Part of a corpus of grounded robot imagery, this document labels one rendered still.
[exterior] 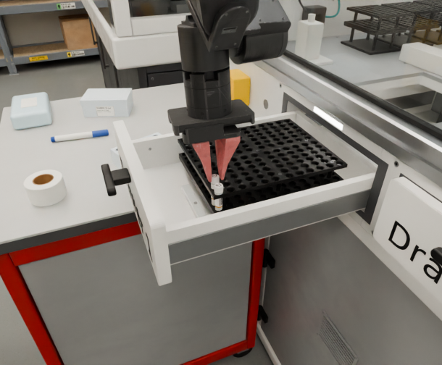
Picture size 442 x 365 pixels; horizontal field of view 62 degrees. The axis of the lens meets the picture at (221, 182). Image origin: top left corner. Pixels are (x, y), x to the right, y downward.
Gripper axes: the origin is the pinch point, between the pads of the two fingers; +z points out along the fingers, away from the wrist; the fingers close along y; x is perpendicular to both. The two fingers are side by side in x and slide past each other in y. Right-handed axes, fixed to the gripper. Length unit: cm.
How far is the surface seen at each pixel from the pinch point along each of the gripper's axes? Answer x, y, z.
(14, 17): -406, 113, 5
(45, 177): -26.5, 29.0, 8.8
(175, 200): -6.9, 5.5, 7.4
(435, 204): 14.5, -23.8, 1.5
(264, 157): -5.4, -9.4, 1.7
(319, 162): -1.8, -17.0, 2.4
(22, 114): -57, 38, 4
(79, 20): -375, 49, 11
